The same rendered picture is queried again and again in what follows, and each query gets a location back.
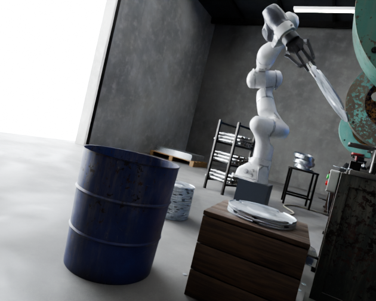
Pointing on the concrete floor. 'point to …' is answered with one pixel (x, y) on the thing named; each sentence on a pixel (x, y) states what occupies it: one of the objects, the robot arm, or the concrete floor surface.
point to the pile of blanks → (179, 204)
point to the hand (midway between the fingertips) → (312, 69)
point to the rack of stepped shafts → (225, 176)
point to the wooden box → (246, 259)
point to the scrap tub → (117, 214)
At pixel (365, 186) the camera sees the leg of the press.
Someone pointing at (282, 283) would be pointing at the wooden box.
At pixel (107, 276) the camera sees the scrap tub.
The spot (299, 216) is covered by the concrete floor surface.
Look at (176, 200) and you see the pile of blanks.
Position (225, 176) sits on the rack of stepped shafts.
